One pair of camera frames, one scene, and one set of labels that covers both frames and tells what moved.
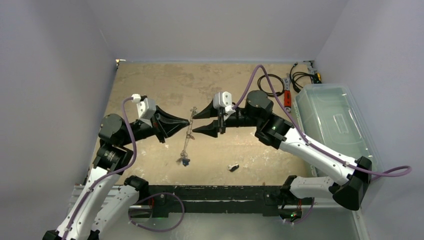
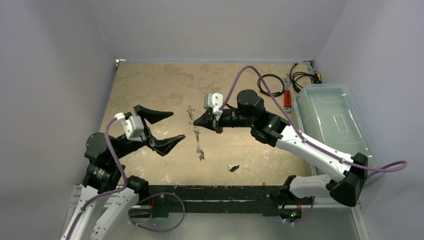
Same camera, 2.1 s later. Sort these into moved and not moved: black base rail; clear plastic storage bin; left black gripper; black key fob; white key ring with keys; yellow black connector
Moved: white key ring with keys; left black gripper
Not moved: yellow black connector; black base rail; black key fob; clear plastic storage bin
